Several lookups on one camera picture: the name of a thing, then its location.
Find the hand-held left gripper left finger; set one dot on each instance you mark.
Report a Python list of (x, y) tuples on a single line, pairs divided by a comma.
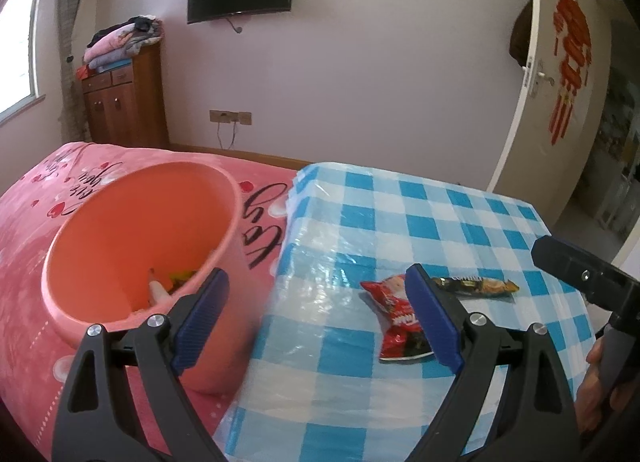
[(200, 322)]

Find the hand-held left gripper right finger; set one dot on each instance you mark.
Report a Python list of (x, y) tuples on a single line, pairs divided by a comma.
[(435, 322)]

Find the red snack bag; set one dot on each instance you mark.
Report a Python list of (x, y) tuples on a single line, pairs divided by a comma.
[(395, 312)]

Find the orange plastic bin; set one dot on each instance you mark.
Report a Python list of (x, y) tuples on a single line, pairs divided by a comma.
[(125, 222)]

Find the person's right hand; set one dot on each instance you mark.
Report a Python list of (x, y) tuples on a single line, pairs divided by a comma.
[(592, 392)]

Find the orange yellow snack packet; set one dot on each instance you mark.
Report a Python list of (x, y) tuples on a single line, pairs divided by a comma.
[(475, 287)]

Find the white framed glass door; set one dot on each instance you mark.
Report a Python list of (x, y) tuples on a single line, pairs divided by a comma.
[(620, 181)]

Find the blue checkered tablecloth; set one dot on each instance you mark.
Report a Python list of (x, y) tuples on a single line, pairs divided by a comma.
[(350, 222)]

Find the pink printed blanket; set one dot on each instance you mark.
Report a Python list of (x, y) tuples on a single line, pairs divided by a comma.
[(30, 252)]

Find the red hanging knot decoration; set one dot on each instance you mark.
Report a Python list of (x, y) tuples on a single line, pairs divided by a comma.
[(570, 56)]

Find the brown wooden cabinet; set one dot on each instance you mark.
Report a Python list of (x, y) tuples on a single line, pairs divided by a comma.
[(125, 101)]

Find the brown hanging bag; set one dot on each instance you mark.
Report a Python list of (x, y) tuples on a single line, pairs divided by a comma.
[(520, 36)]

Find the pile of folded blankets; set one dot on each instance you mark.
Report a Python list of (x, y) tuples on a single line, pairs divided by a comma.
[(122, 39)]

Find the sheer window curtain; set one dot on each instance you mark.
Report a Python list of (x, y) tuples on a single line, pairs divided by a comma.
[(72, 41)]

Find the window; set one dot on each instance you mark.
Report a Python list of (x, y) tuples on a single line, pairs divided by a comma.
[(17, 46)]

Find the wall socket strip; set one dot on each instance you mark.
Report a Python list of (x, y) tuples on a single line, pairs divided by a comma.
[(230, 116)]

